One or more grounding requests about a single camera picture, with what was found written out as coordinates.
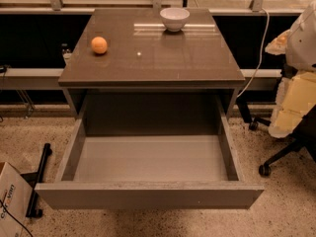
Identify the grey drawer cabinet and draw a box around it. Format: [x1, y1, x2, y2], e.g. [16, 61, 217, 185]
[58, 8, 245, 116]

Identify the grey top drawer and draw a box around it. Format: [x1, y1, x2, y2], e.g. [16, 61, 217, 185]
[36, 93, 264, 209]

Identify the black metal stand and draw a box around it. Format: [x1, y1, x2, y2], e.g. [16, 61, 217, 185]
[22, 143, 52, 218]

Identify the orange fruit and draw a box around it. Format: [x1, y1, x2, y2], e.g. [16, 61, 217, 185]
[91, 37, 108, 54]

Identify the white bowl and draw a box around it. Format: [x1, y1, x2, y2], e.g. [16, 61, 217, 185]
[160, 8, 190, 32]

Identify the cardboard box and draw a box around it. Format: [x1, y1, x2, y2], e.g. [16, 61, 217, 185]
[0, 162, 32, 237]

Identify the white cable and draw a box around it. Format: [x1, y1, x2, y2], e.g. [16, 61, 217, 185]
[236, 8, 271, 99]

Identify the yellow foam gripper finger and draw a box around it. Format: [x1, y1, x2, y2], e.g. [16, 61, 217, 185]
[269, 72, 316, 138]

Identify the black cable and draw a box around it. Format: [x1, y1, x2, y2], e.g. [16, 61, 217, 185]
[0, 199, 34, 237]

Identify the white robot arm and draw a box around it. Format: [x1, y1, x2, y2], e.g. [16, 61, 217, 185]
[265, 1, 316, 138]

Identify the black office chair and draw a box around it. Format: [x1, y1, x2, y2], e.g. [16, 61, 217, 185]
[236, 96, 316, 178]

